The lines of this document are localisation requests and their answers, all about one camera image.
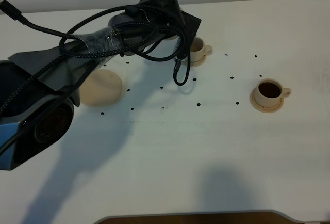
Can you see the beige far saucer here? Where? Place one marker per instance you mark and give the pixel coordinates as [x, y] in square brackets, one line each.
[197, 58]

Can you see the beige far teacup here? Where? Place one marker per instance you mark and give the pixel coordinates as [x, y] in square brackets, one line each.
[199, 45]

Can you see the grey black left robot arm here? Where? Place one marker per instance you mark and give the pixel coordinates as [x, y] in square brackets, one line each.
[39, 89]

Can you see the beige teacup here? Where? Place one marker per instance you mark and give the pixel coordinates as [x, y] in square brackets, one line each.
[272, 89]
[199, 45]

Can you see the beige near teacup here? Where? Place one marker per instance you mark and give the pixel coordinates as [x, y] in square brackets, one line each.
[272, 89]

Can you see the beige near saucer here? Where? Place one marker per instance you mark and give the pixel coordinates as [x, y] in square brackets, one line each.
[264, 105]

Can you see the beige teapot saucer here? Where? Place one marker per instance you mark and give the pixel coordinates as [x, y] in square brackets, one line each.
[101, 88]

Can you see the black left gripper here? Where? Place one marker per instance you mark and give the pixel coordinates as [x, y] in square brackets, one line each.
[152, 21]

